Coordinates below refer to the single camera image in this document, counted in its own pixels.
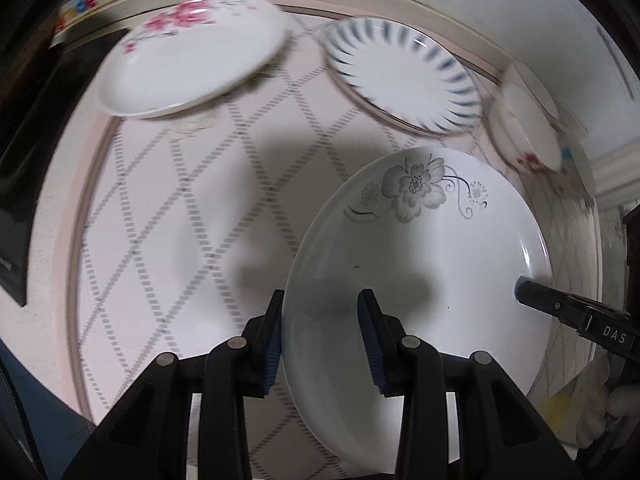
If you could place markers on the white plate grey flower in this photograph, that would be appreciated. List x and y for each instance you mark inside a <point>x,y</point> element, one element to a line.
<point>441,239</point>

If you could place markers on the white bowl red flowers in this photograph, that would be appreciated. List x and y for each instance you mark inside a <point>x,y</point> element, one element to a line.
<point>520,122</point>

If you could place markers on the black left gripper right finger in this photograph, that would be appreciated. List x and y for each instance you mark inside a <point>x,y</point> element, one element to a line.
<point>462,418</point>

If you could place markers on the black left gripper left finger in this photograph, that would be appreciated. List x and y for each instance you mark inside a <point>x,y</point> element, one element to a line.
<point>145,435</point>

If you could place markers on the patterned pink table mat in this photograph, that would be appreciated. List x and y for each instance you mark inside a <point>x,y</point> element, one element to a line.
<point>195,219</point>

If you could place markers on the white gloved right hand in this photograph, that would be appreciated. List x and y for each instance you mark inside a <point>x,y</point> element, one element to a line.
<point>601,403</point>

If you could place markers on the white plate pink flowers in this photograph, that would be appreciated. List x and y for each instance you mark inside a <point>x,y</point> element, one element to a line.
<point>189,54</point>

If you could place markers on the white plate blue stripes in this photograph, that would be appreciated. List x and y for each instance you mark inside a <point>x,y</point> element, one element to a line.
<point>405,74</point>

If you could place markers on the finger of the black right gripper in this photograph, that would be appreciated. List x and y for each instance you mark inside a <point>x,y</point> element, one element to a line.
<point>572,310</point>

